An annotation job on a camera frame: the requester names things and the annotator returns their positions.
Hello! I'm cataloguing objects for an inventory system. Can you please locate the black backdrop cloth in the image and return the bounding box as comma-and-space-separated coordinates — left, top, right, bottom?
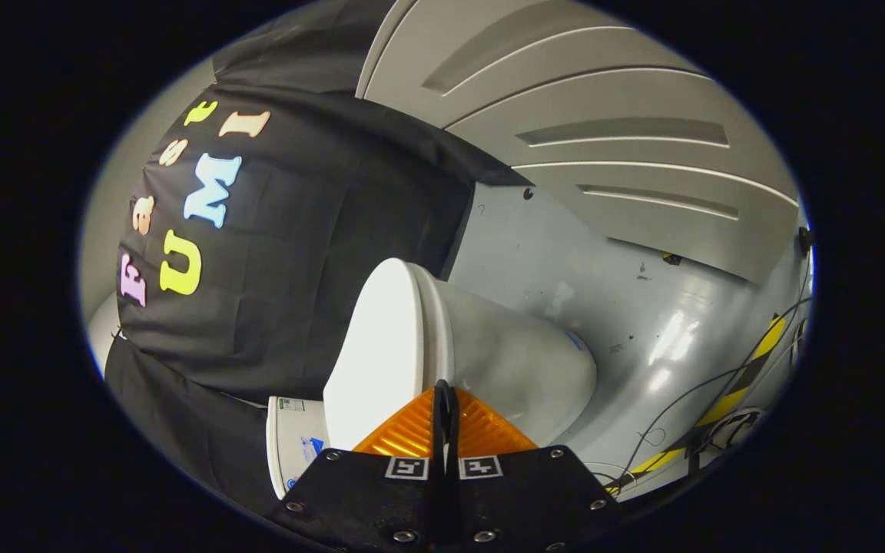
104, 0, 532, 515

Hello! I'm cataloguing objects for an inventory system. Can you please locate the yellow black hazard tape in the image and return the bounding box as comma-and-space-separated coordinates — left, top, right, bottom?
604, 315, 787, 494

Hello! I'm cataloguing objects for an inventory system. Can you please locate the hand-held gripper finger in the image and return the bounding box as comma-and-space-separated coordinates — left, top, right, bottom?
270, 380, 447, 553
446, 380, 625, 553

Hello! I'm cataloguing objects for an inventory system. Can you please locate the white toilet lid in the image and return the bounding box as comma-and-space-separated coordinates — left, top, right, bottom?
323, 257, 436, 454

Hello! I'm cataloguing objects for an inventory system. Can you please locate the black floor cable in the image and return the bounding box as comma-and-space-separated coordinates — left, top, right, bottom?
612, 296, 814, 492

